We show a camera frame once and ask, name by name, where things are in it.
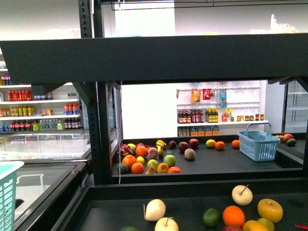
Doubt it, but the orange near pears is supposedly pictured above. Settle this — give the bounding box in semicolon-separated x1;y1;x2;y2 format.
222;205;245;228

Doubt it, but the far orange by basket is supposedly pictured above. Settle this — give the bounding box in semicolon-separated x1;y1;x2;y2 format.
231;140;240;149

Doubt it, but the orange far pile top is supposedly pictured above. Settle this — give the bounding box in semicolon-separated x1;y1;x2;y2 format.
135;145;148;158

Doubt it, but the small green-yellow fruit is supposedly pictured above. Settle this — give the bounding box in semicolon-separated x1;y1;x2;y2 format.
257;218;275;231

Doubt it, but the black shelf upright post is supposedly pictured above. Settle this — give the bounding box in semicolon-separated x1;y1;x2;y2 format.
73;82;113;185

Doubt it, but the green lime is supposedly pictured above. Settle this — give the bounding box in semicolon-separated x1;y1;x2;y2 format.
203;208;219;227

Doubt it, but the large teal plastic basket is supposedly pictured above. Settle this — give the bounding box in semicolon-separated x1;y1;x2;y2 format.
0;161;24;231

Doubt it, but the dark avocado far pile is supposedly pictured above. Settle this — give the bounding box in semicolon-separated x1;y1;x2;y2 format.
116;163;129;174

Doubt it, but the peach on far shelf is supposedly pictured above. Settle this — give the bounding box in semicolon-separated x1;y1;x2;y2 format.
184;148;196;160

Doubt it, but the white retail shelf with bottles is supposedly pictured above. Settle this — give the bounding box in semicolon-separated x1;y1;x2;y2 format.
176;80;266;137

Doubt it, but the orange far pile front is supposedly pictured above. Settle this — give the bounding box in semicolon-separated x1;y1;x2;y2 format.
131;162;144;174

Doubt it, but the drinks shelf left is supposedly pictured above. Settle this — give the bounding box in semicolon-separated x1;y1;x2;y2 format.
0;57;83;132

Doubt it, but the black upper shelf board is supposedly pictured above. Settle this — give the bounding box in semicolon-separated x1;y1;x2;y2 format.
0;33;308;84

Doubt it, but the white pear left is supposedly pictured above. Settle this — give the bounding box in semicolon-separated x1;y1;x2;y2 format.
143;199;166;221

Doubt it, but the red chili pepper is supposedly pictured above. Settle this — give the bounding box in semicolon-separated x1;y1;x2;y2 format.
295;224;308;231

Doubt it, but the white pear front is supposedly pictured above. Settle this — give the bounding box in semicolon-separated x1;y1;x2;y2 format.
154;217;179;231

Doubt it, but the dark plum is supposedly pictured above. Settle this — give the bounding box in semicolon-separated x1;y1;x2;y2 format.
168;140;177;149

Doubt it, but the white pear with stem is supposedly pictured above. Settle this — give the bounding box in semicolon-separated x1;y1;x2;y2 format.
231;184;253;206

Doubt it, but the dark red apple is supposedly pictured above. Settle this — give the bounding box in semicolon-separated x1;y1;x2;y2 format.
179;141;189;153
189;139;199;149

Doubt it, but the pink dragon fruit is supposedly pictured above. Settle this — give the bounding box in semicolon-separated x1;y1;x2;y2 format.
117;144;134;157

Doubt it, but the orange pile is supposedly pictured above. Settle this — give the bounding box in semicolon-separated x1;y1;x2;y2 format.
122;154;136;170
131;162;144;174
135;145;148;158

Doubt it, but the glass top chest freezer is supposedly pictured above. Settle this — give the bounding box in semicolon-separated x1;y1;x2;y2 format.
0;131;91;231

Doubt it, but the yellow orange fruit front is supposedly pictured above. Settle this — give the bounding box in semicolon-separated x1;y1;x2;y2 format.
243;220;269;231

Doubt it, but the green apple far shelf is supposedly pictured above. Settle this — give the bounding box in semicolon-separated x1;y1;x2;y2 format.
164;154;176;167

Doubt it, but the yellow apple pear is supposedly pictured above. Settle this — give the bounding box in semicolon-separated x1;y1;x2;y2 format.
257;198;283;223

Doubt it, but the far lemon yellow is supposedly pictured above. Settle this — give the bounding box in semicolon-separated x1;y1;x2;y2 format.
205;139;216;148

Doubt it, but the far mandarin orange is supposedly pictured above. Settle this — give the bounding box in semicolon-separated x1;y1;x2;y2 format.
215;141;225;151

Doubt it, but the dark red apple left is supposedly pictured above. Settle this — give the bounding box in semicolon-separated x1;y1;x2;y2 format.
179;141;189;153

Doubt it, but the orange far pile left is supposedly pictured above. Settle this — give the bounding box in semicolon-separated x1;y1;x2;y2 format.
122;154;136;170

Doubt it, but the yellow banana bunch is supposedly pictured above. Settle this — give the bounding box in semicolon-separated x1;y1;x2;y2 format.
156;140;167;156

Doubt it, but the red apple front shelf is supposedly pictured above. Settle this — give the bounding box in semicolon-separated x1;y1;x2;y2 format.
222;225;243;231

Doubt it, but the small blue shopping basket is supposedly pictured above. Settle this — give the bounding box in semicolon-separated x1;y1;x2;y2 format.
237;122;281;162

